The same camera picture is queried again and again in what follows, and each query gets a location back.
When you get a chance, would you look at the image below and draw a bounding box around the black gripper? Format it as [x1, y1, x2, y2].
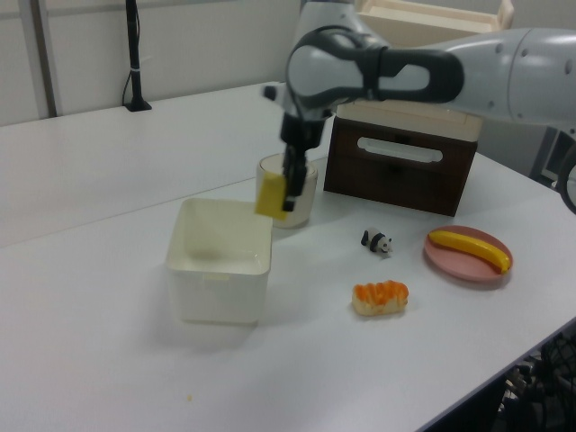
[278, 110, 326, 213]

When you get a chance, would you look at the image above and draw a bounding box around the yellow cube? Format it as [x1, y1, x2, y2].
[254, 171, 290, 222]

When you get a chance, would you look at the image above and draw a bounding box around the white square plastic box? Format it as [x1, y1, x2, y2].
[164, 197, 275, 326]

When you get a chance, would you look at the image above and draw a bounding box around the dark brown wooden drawer box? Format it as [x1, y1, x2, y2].
[322, 115, 479, 218]

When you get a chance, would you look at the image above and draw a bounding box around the cream cylindrical cup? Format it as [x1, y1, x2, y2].
[256, 153, 319, 230]

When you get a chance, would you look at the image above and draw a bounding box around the small panda toy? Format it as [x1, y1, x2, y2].
[359, 229, 395, 259]

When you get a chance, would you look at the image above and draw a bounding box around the toy bread with orange topping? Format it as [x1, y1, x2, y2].
[350, 279, 410, 317]

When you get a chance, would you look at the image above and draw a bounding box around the yellow toy banana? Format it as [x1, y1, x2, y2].
[427, 229, 513, 275]

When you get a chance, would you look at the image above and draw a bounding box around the pink plate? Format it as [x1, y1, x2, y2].
[423, 225, 514, 284]

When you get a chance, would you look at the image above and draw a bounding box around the black pole stand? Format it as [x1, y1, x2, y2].
[123, 0, 153, 113]

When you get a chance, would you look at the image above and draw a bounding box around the light wooden crate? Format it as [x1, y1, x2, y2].
[354, 0, 515, 47]

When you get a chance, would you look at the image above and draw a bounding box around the black mesh chair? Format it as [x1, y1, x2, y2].
[493, 314, 576, 432]

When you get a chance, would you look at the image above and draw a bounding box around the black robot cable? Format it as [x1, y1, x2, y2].
[287, 80, 306, 122]

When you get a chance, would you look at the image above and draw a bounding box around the grey equipment frame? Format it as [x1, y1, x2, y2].
[529, 125, 576, 213]

